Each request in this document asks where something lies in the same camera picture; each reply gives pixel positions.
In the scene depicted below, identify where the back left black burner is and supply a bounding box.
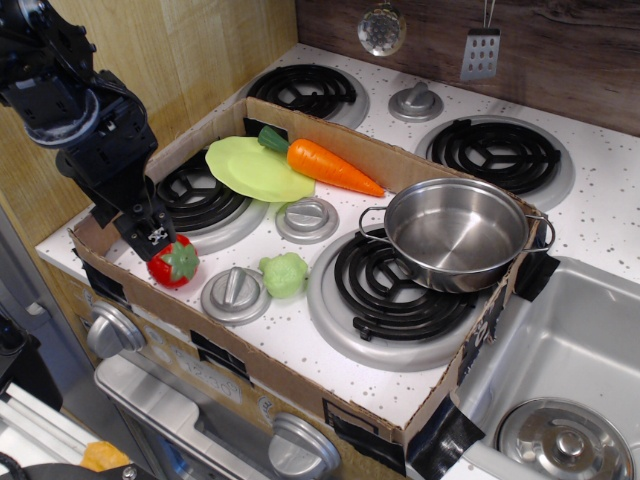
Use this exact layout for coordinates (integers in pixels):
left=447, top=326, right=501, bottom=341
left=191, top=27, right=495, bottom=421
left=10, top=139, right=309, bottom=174
left=237, top=64, right=370, bottom=129

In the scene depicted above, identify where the grey sink basin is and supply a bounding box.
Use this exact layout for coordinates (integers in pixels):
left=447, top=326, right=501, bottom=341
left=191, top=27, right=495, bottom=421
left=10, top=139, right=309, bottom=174
left=405, top=255, right=640, bottom=480

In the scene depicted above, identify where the silver oven door handle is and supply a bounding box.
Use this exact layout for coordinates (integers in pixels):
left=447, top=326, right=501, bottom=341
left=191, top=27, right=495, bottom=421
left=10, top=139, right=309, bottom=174
left=95, top=356, right=265, bottom=479

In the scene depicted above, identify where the green toy lettuce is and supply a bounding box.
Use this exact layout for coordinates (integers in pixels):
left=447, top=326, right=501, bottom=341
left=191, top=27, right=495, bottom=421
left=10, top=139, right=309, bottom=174
left=259, top=252, right=308, bottom=299

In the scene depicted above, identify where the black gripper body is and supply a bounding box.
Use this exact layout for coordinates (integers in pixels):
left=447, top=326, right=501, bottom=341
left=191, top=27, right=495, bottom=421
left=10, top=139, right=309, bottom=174
left=56, top=70, right=165, bottom=238

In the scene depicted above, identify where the right silver oven dial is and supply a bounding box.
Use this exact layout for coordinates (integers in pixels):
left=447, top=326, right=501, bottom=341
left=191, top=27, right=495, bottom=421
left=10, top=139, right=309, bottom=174
left=268, top=412, right=341, bottom=480

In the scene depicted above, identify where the front right black burner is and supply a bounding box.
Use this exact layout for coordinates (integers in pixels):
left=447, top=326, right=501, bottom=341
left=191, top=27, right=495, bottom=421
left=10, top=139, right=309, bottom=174
left=307, top=228, right=489, bottom=372

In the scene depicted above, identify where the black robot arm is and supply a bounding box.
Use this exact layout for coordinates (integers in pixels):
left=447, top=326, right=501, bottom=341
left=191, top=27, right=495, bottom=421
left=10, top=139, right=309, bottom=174
left=1, top=1, right=176, bottom=261

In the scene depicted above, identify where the orange yellow cloth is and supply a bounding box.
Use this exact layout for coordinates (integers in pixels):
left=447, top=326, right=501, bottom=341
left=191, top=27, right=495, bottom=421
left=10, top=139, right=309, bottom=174
left=80, top=441, right=131, bottom=472

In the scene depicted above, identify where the orange toy carrot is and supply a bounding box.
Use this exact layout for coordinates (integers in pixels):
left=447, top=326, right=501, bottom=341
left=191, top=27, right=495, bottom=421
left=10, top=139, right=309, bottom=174
left=258, top=126, right=385, bottom=197

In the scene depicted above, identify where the grey centre stove knob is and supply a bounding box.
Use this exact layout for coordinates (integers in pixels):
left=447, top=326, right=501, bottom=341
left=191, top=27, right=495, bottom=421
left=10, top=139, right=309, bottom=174
left=275, top=197, right=340, bottom=245

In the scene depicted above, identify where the black burner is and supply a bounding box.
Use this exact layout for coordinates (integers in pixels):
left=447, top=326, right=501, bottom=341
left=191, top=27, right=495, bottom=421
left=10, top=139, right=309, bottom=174
left=237, top=64, right=370, bottom=129
left=415, top=115, right=576, bottom=212
left=307, top=228, right=489, bottom=372
left=122, top=148, right=271, bottom=257

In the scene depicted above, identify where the grey back stove knob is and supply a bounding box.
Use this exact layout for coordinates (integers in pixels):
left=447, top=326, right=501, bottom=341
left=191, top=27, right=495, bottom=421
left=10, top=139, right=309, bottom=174
left=388, top=82, right=444, bottom=123

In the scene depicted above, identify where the silver oven dial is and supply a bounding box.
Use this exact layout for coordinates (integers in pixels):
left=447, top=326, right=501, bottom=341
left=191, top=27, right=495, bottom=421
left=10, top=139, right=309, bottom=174
left=87, top=301, right=146, bottom=359
left=268, top=412, right=341, bottom=480

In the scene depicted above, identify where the stainless steel pot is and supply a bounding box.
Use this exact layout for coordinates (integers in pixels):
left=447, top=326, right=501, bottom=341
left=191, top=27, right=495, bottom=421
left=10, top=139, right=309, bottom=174
left=358, top=178, right=556, bottom=294

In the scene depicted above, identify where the red toy strawberry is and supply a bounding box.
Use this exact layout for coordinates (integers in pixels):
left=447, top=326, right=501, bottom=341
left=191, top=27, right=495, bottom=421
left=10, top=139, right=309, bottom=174
left=146, top=234, right=200, bottom=288

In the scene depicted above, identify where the hanging metal strainer spoon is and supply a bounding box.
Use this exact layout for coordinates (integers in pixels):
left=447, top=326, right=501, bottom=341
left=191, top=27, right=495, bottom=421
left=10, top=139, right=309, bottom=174
left=357, top=1, right=407, bottom=57

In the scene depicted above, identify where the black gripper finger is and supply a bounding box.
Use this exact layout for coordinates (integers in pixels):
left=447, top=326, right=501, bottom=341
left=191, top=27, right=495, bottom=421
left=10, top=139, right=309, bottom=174
left=122, top=229, right=156, bottom=261
left=149, top=209, right=176, bottom=246

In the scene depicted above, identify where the front left black burner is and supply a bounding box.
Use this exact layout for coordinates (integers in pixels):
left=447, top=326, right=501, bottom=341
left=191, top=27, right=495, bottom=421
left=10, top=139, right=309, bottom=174
left=122, top=148, right=271, bottom=257

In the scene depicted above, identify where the left silver oven dial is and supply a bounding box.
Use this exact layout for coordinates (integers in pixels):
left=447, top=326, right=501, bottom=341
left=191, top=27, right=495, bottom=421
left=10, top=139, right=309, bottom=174
left=87, top=301, right=146, bottom=359

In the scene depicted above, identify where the grey stove knob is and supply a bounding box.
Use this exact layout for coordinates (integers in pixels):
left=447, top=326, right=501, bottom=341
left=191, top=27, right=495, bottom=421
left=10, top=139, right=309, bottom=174
left=275, top=197, right=340, bottom=245
left=200, top=267, right=271, bottom=326
left=388, top=82, right=444, bottom=123

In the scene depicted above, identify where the steel pot lid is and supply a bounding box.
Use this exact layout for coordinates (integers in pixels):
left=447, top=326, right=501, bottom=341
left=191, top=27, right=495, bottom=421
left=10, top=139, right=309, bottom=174
left=494, top=398, right=635, bottom=479

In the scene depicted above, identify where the light green plastic plate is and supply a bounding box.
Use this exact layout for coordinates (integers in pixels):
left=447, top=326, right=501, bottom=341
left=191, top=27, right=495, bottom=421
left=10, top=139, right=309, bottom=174
left=205, top=136, right=316, bottom=203

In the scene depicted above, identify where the back right black burner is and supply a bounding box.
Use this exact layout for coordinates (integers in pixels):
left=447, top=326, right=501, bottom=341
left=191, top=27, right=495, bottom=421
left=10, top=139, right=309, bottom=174
left=415, top=115, right=576, bottom=212

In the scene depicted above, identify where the grey front stove knob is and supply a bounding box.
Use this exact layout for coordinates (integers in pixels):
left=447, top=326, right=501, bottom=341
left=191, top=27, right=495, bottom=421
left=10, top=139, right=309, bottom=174
left=200, top=267, right=271, bottom=326

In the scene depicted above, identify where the hanging metal slotted spatula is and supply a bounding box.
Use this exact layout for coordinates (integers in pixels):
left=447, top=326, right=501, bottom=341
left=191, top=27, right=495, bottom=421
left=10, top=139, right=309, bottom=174
left=460, top=1, right=501, bottom=82

